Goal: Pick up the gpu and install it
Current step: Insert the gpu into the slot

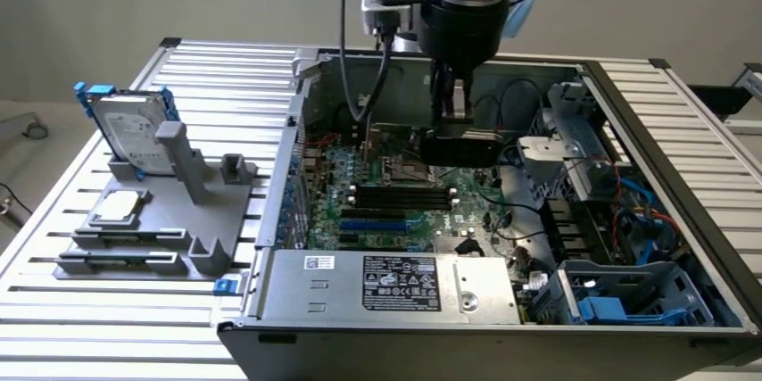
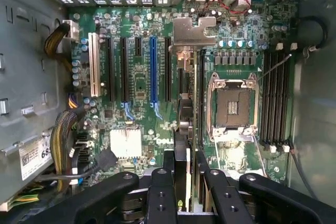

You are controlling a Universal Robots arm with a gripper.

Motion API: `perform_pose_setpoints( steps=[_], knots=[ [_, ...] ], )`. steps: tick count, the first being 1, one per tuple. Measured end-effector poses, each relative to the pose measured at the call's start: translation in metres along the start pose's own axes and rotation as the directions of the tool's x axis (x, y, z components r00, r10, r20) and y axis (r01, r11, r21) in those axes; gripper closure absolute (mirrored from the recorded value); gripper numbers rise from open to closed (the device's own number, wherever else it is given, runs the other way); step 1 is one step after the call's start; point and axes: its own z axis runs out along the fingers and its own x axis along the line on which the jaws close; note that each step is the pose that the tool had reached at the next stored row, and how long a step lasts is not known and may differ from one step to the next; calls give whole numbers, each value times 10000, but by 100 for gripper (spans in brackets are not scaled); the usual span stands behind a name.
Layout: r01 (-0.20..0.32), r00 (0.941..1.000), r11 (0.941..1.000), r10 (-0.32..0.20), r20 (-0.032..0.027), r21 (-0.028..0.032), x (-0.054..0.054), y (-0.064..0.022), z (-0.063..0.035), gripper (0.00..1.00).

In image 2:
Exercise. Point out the thin metal locking lever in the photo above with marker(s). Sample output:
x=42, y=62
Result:
x=275, y=66

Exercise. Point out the blue expansion slot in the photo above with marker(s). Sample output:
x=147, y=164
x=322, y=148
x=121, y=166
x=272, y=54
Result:
x=153, y=69

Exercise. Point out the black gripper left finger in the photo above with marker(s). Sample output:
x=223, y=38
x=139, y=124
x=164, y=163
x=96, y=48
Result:
x=160, y=197

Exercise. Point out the power supply with white label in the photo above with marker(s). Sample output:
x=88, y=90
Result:
x=34, y=161

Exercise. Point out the white expansion slot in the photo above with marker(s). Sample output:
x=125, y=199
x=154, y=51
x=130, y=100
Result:
x=94, y=64

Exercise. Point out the green dell motherboard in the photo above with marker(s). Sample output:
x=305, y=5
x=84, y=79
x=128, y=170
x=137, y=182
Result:
x=141, y=77

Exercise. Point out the cpu socket with metal frame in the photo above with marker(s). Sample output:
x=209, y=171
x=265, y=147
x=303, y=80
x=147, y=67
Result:
x=232, y=106

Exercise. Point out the long black expansion slot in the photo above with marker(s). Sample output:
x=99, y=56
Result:
x=111, y=69
x=125, y=69
x=168, y=69

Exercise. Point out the grey metal pc case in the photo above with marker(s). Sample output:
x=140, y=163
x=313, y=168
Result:
x=26, y=77

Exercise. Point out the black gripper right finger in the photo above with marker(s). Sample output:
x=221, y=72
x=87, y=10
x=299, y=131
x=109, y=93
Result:
x=225, y=200

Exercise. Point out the short black expansion slot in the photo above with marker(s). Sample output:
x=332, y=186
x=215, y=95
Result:
x=138, y=47

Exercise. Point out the black ram slot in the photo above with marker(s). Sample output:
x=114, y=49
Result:
x=278, y=98
x=285, y=98
x=201, y=98
x=272, y=98
x=265, y=98

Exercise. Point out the silver chipset heatsink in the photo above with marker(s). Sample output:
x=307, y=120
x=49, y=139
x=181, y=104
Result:
x=125, y=142

